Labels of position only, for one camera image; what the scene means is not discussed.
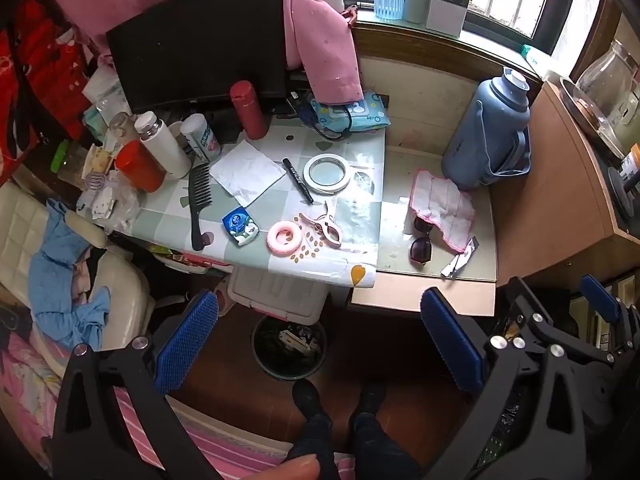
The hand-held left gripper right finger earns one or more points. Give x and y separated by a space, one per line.
450 340

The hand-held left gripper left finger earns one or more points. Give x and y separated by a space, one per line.
187 340

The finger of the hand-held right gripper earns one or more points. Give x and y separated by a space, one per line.
530 305
600 300

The dark round waste bin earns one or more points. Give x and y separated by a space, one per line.
265 355

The blue gum packet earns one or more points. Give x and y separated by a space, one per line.
239 224

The pink clothes clip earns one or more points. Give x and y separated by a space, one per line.
327 232

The white tape roll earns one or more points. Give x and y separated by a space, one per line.
309 180

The person's left hand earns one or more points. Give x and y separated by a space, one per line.
290 469

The red snack package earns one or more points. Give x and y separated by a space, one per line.
185 260

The silver foil wrapper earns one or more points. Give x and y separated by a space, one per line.
462 257

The dark sunglasses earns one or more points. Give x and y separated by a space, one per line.
421 250

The white plastic storage box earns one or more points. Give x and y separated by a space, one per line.
280 292

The wooden cabinet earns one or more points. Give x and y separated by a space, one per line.
555 200

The person's right leg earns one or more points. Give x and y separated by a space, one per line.
380 435

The person's leg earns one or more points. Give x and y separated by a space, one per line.
380 435
312 420

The black wide-tooth comb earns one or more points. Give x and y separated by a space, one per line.
199 205

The pink-edged white cloth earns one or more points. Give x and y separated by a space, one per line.
442 200

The blue garment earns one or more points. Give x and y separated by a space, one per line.
55 280

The person's left leg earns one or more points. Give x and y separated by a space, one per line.
312 420

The clear plastic bags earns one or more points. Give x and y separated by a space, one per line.
122 205

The green checked tablecloth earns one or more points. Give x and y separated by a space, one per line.
345 220

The pink striped bedding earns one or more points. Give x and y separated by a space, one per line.
25 390

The white paper sheet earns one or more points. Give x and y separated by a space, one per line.
247 172

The orange plastic cup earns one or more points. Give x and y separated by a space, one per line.
137 165

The blue thermos jug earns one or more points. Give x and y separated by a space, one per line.
487 125

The black marker pen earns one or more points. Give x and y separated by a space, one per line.
299 182

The white plastic bottle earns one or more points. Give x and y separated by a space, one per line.
162 147

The metal bowl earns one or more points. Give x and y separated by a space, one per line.
575 105

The white printed spray can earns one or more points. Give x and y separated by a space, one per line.
202 140

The cream padded chair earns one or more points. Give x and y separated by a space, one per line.
25 220

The green lid jar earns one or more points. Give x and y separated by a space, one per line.
70 165

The large glass jar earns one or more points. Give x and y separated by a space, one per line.
607 85

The red thermos bottle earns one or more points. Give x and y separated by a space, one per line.
249 110

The blue wet wipes pack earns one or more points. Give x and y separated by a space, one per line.
367 112

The teal tube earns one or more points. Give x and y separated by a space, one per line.
535 59

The clear plastic packet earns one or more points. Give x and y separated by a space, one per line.
107 92

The black monitor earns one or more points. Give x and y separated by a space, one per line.
200 45

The red printed bag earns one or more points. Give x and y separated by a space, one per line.
45 70

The pink curtain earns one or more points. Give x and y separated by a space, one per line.
320 45

